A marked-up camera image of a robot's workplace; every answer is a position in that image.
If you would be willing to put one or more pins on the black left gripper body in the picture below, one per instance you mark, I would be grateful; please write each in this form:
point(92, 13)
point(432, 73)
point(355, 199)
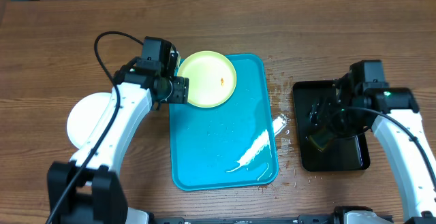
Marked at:
point(178, 91)

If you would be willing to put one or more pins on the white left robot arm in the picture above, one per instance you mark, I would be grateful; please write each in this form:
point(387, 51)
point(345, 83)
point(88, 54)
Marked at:
point(87, 189)

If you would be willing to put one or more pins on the teal plastic tray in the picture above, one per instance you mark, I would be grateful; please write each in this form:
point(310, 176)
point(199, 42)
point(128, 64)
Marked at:
point(231, 145)

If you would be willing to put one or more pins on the green yellow sponge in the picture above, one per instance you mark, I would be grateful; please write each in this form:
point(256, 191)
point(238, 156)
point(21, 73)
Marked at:
point(321, 138)

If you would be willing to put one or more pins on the yellow-green plate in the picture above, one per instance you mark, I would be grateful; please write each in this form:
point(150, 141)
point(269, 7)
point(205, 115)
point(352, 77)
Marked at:
point(212, 78)

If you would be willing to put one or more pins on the black water tray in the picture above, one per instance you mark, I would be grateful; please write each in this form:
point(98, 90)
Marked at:
point(342, 154)

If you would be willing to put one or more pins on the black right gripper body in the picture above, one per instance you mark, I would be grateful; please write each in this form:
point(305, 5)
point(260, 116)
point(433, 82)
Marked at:
point(337, 121)

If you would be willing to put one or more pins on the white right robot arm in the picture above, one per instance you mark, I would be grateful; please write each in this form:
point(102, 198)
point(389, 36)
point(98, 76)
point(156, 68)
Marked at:
point(364, 100)

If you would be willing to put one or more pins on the white plate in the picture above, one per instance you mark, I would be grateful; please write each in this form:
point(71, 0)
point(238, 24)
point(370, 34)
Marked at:
point(84, 116)

